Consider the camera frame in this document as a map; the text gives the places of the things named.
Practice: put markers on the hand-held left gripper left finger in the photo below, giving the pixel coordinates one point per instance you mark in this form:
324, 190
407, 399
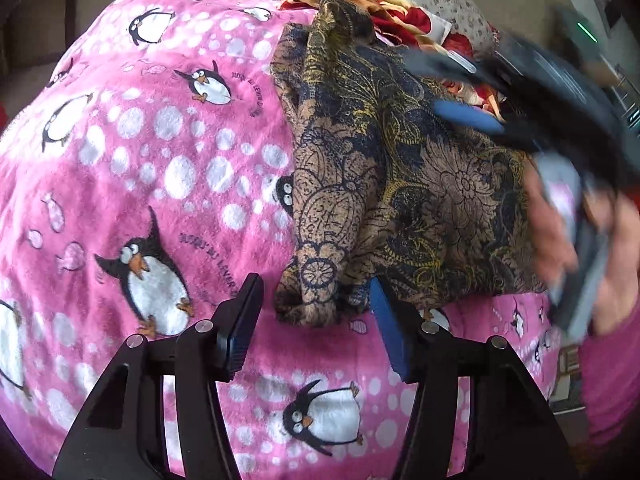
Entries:
240, 335

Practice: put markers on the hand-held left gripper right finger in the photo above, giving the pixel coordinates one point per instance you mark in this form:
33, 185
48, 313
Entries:
392, 332

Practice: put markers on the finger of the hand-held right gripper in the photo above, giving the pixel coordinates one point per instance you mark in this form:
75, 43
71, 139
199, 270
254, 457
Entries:
470, 117
440, 62

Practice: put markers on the brown floral patterned shirt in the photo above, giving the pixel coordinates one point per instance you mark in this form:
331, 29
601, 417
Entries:
400, 185

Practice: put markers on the person's right forearm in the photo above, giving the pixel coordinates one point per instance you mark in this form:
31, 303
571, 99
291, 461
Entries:
615, 385

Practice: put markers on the person's right hand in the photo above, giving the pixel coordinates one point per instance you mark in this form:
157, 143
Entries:
622, 260

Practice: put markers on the pink penguin print blanket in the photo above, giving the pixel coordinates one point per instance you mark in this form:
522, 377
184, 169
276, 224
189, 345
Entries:
150, 160

